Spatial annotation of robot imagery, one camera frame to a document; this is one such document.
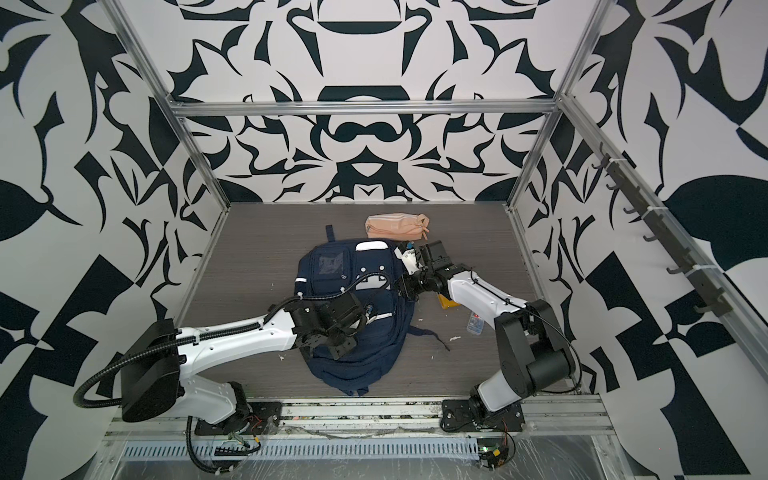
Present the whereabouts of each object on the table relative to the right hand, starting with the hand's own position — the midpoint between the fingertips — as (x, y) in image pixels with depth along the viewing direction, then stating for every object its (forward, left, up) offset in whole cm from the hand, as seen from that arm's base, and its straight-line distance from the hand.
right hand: (399, 280), depth 88 cm
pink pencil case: (+28, 0, -8) cm, 29 cm away
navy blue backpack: (+6, +10, -4) cm, 12 cm away
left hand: (-14, +13, -1) cm, 19 cm away
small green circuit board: (-40, -20, -11) cm, 47 cm away
